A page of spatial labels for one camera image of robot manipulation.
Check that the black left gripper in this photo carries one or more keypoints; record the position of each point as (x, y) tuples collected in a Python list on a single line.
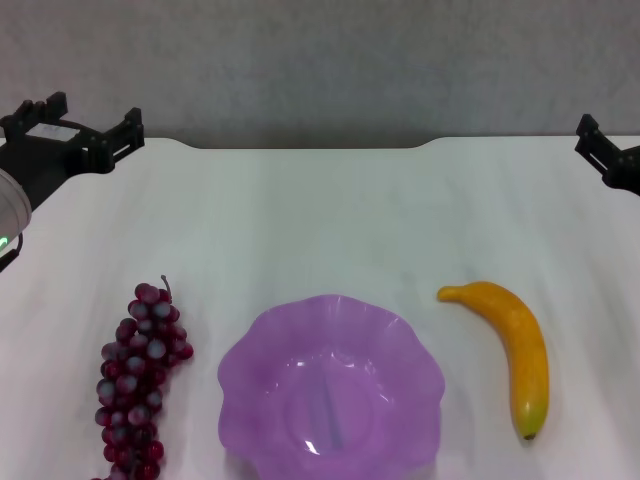
[(55, 155)]

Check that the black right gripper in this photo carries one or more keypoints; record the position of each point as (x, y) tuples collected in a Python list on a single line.
[(625, 170)]

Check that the yellow banana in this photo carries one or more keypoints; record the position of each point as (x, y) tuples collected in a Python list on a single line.
[(525, 350)]

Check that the dark red grape bunch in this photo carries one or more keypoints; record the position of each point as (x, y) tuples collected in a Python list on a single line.
[(135, 370)]

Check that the purple wavy plastic bowl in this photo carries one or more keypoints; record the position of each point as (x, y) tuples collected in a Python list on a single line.
[(330, 390)]

